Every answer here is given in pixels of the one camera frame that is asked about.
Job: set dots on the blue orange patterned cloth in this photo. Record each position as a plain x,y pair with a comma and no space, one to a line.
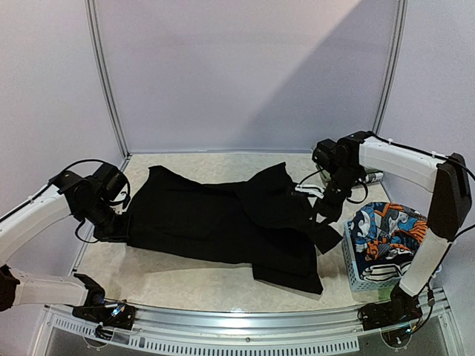
387,232

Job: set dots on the light blue plastic basket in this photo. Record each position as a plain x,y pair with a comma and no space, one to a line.
357,283

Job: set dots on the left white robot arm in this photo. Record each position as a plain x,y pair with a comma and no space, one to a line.
59,199

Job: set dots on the right aluminium frame post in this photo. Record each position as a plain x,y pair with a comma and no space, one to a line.
392,61

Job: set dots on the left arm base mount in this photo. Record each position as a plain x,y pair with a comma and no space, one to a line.
116,314

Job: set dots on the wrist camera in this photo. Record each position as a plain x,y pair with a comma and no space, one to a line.
110,179
323,153

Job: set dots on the aluminium frame post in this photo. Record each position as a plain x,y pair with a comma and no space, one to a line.
104,78
392,61

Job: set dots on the white striped cloth in basket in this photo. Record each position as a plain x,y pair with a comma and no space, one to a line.
382,273

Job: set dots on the black garment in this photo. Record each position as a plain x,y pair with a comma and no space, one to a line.
263,221

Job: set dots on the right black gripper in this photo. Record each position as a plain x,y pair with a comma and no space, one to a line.
327,208

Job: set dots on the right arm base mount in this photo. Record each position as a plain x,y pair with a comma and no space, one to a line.
390,313

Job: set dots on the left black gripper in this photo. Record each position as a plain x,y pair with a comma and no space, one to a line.
121,235

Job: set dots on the aluminium front rail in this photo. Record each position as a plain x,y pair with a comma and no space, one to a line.
159,331

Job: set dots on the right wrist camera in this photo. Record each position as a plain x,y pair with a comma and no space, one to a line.
323,153

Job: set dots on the folded black white shirt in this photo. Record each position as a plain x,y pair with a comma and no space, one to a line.
370,177

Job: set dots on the left aluminium frame post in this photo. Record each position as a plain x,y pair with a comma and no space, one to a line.
104,78

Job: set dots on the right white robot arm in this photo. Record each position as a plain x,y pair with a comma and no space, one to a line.
444,178

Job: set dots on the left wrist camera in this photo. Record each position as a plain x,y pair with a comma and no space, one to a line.
110,179

